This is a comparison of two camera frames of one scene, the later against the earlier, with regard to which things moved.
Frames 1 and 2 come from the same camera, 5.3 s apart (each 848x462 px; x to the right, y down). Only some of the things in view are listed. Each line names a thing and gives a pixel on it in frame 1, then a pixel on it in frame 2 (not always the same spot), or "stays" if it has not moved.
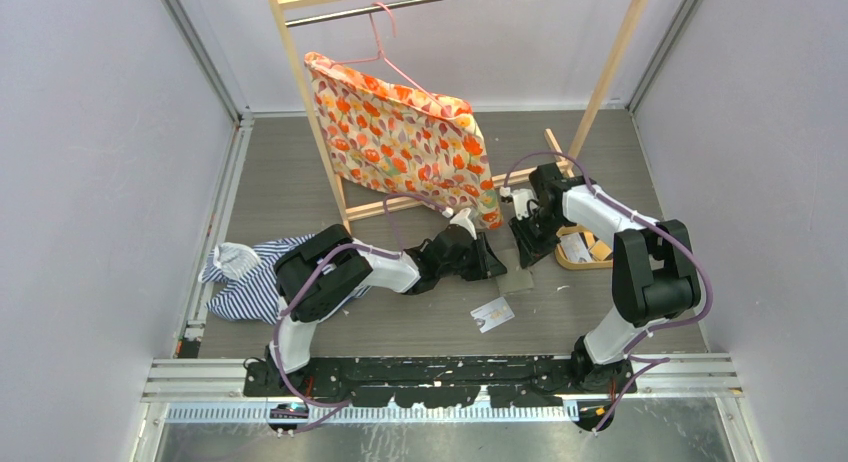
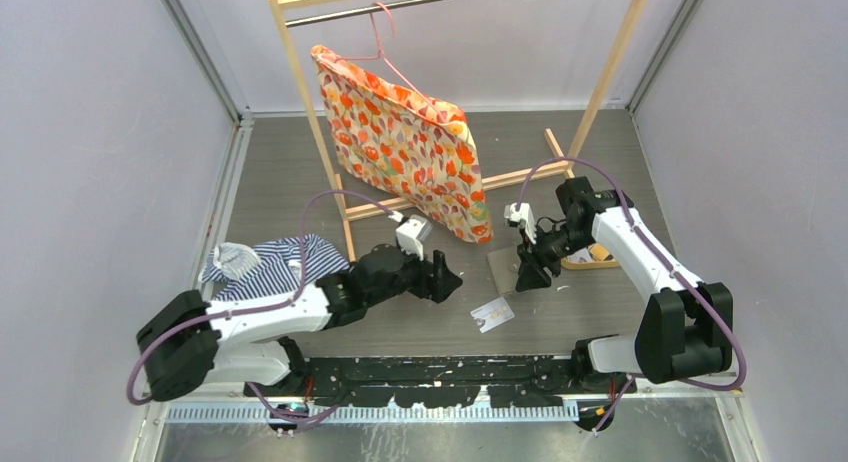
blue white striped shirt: x=243 y=280 stays
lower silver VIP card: x=575 y=249 stays
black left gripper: x=487 y=265 to x=439 y=283
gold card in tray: x=600 y=250 stays
